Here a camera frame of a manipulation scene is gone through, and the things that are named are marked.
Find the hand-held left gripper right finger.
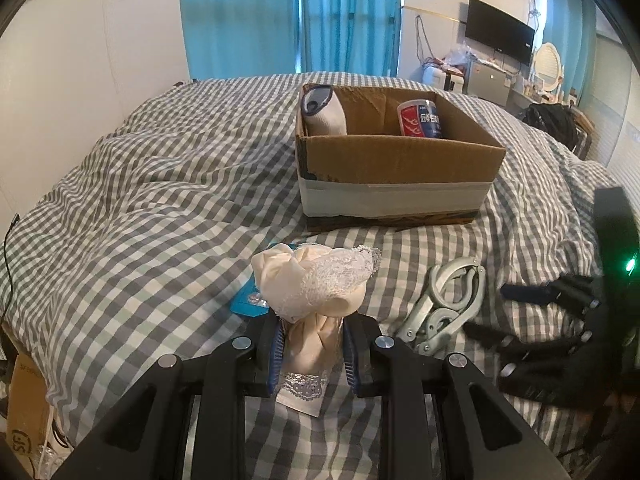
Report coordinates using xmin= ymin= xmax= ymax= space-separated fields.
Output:
xmin=342 ymin=315 xmax=572 ymax=480

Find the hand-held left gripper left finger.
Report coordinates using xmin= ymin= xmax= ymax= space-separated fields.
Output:
xmin=50 ymin=316 xmax=287 ymax=480

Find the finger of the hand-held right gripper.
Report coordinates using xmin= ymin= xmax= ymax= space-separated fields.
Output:
xmin=500 ymin=276 xmax=602 ymax=318
xmin=462 ymin=321 xmax=601 ymax=405

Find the cream lace cloth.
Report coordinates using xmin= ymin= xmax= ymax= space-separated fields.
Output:
xmin=250 ymin=242 xmax=381 ymax=418

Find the blue plastic packet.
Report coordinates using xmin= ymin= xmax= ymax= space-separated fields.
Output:
xmin=231 ymin=284 xmax=271 ymax=317

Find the grey metal clamp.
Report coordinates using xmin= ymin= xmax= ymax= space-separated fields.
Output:
xmin=394 ymin=257 xmax=487 ymax=359

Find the wooden chair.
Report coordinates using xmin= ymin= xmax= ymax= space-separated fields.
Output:
xmin=574 ymin=109 xmax=594 ymax=160

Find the black backpack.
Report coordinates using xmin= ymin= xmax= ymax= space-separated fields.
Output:
xmin=522 ymin=102 xmax=581 ymax=152

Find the white oval mirror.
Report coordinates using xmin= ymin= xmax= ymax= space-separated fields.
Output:
xmin=532 ymin=42 xmax=564 ymax=94

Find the silver mini fridge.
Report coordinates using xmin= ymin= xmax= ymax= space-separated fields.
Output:
xmin=464 ymin=55 xmax=512 ymax=107

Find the blue curtain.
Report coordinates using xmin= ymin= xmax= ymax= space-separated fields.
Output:
xmin=542 ymin=0 xmax=599 ymax=107
xmin=299 ymin=0 xmax=404 ymax=79
xmin=177 ymin=0 xmax=304 ymax=81

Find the grey checked bed cover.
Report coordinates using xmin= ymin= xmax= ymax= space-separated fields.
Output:
xmin=0 ymin=72 xmax=640 ymax=480

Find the red and blue can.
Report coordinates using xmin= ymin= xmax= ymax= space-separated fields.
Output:
xmin=397 ymin=99 xmax=444 ymax=139

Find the white plastic jug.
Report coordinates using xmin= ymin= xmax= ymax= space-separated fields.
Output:
xmin=422 ymin=62 xmax=449 ymax=92

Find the clear plastic bag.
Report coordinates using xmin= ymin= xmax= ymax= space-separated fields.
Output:
xmin=444 ymin=42 xmax=474 ymax=69

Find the brown printed cardboard box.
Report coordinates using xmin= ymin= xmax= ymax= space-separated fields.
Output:
xmin=4 ymin=354 xmax=57 ymax=462

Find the black wall television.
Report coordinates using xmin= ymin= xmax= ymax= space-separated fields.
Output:
xmin=464 ymin=0 xmax=536 ymax=66

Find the black cable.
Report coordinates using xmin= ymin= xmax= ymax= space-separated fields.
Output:
xmin=0 ymin=214 xmax=21 ymax=322

